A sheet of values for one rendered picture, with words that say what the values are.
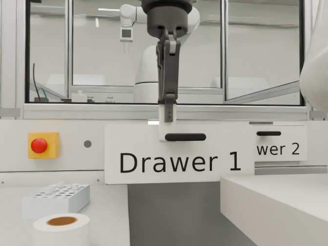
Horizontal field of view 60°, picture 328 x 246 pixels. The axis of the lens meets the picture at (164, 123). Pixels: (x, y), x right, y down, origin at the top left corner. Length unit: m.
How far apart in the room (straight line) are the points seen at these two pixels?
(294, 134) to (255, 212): 0.57
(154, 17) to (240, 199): 0.34
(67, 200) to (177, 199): 0.42
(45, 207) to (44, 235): 0.18
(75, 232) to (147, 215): 0.52
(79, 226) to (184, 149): 0.25
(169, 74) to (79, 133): 0.44
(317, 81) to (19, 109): 0.74
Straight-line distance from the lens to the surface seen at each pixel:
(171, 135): 0.50
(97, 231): 0.48
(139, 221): 0.89
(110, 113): 0.85
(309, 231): 0.33
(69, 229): 0.38
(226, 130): 0.57
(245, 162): 0.58
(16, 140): 0.90
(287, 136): 0.96
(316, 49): 0.64
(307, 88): 0.62
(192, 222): 0.91
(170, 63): 0.48
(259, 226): 0.42
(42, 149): 0.80
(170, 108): 0.50
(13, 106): 0.90
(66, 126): 0.86
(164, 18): 0.52
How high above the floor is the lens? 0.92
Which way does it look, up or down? 1 degrees up
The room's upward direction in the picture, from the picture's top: straight up
